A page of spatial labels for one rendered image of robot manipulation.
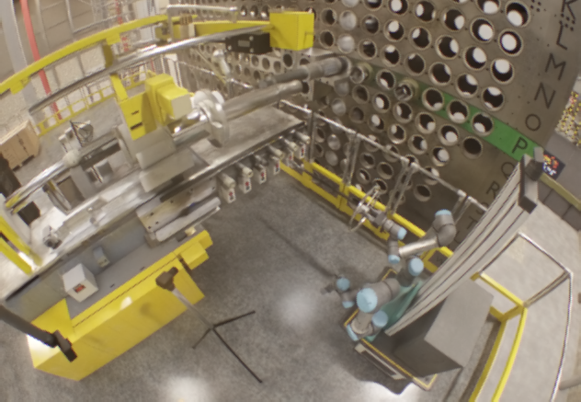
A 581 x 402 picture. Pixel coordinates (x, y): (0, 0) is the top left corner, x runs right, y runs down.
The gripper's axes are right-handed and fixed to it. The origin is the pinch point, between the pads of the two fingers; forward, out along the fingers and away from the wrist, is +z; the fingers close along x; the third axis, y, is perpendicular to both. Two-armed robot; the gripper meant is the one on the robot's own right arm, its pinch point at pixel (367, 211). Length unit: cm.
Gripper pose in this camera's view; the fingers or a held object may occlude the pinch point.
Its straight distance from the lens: 177.5
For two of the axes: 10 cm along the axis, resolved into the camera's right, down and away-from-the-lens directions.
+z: -7.0, -5.0, 5.1
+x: -7.1, 4.8, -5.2
